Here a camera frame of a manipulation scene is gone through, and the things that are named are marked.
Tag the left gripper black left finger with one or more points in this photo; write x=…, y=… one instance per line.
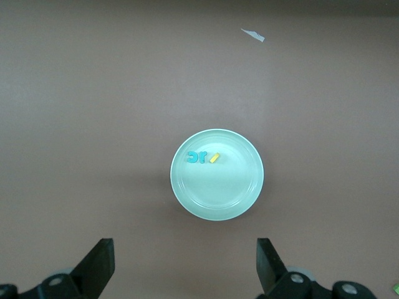
x=99, y=264

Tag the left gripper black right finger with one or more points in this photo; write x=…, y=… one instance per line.
x=268, y=268

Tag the yellow foam letter a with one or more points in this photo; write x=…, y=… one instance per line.
x=214, y=158

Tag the teal foam letter r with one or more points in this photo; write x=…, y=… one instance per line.
x=202, y=159

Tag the teal foam letter c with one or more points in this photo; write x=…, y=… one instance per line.
x=193, y=161

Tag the light green round plate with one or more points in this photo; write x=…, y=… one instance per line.
x=218, y=193

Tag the brown table cover sheet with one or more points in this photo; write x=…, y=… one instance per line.
x=93, y=93

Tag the white paper scrap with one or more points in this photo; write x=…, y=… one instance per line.
x=253, y=34

